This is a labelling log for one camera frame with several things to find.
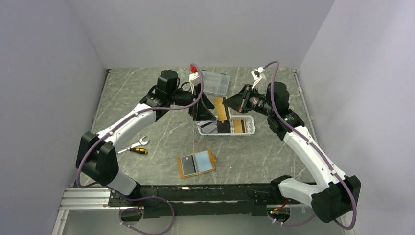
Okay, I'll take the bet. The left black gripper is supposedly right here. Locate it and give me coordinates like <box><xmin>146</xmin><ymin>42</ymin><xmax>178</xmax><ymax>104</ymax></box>
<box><xmin>168</xmin><ymin>83</ymin><xmax>216</xmax><ymax>121</ymax></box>

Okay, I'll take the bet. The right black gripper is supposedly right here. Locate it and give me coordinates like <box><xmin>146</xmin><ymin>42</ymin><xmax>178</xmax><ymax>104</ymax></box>
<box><xmin>223</xmin><ymin>84</ymin><xmax>275</xmax><ymax>117</ymax></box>

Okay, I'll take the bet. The gold striped card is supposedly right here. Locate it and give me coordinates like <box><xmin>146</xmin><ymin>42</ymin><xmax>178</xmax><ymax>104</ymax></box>
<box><xmin>215</xmin><ymin>96</ymin><xmax>231</xmax><ymax>122</ymax></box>

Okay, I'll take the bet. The white plastic basket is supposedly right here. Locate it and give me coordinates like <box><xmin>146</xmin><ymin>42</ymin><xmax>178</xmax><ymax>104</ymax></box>
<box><xmin>196</xmin><ymin>115</ymin><xmax>255</xmax><ymax>137</ymax></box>

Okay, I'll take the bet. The black VIP card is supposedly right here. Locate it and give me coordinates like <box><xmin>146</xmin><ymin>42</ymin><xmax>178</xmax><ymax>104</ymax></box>
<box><xmin>181</xmin><ymin>155</ymin><xmax>196</xmax><ymax>176</ymax></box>

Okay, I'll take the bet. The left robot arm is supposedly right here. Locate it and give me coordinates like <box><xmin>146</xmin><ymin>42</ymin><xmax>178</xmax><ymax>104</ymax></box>
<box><xmin>75</xmin><ymin>64</ymin><xmax>216</xmax><ymax>206</ymax></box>

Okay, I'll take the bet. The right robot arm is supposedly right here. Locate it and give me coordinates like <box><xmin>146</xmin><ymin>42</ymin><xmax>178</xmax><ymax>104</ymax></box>
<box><xmin>222</xmin><ymin>82</ymin><xmax>361</xmax><ymax>223</ymax></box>

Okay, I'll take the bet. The gold cards stack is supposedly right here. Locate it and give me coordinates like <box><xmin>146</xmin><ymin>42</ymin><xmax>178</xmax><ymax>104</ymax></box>
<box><xmin>234</xmin><ymin>119</ymin><xmax>246</xmax><ymax>134</ymax></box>

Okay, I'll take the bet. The black VIP cards stack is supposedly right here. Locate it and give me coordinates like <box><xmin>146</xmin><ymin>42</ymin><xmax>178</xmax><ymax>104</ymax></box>
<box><xmin>217</xmin><ymin>120</ymin><xmax>231</xmax><ymax>134</ymax></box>

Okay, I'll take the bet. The clear plastic organizer box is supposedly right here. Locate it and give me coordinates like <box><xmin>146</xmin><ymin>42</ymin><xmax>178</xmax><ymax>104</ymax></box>
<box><xmin>202</xmin><ymin>70</ymin><xmax>231</xmax><ymax>97</ymax></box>

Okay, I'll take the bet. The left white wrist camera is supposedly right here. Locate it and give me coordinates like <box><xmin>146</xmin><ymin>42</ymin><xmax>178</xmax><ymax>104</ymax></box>
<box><xmin>189</xmin><ymin>66</ymin><xmax>201</xmax><ymax>92</ymax></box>

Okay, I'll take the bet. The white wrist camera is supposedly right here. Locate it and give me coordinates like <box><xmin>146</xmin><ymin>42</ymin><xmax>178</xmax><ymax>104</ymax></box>
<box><xmin>189</xmin><ymin>66</ymin><xmax>201</xmax><ymax>92</ymax></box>
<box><xmin>251</xmin><ymin>67</ymin><xmax>266</xmax><ymax>89</ymax></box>

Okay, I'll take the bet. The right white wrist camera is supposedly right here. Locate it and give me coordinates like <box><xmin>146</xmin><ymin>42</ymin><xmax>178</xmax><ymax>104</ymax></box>
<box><xmin>251</xmin><ymin>67</ymin><xmax>266</xmax><ymax>89</ymax></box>

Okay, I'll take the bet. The yellow black handled wrench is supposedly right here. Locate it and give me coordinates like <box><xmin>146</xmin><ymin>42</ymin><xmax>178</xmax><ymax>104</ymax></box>
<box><xmin>117</xmin><ymin>136</ymin><xmax>150</xmax><ymax>154</ymax></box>

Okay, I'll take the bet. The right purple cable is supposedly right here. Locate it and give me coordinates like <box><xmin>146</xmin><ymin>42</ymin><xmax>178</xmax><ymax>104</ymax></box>
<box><xmin>262</xmin><ymin>61</ymin><xmax>358</xmax><ymax>231</ymax></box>

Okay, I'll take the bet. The purple cable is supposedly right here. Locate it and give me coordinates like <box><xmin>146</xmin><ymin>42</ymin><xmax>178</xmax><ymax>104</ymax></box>
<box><xmin>262</xmin><ymin>61</ymin><xmax>358</xmax><ymax>231</ymax></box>
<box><xmin>75</xmin><ymin>63</ymin><xmax>205</xmax><ymax>235</ymax></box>

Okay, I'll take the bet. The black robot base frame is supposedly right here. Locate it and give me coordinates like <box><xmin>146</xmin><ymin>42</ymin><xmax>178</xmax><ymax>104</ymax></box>
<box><xmin>108</xmin><ymin>183</ymin><xmax>299</xmax><ymax>219</ymax></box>

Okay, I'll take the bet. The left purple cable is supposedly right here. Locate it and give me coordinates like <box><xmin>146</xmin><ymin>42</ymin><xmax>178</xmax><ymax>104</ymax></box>
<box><xmin>75</xmin><ymin>63</ymin><xmax>205</xmax><ymax>235</ymax></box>

